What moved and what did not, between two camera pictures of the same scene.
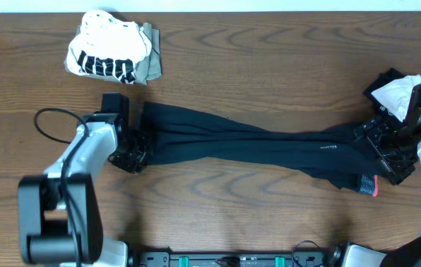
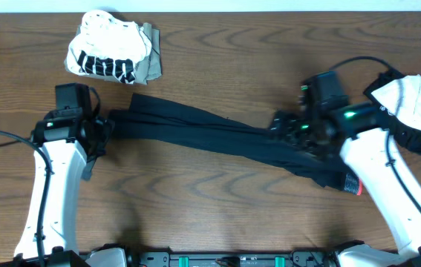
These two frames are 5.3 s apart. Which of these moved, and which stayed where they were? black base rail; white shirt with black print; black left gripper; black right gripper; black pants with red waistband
Moved: black left gripper; black pants with red waistband; black right gripper
Stayed: white shirt with black print; black base rail
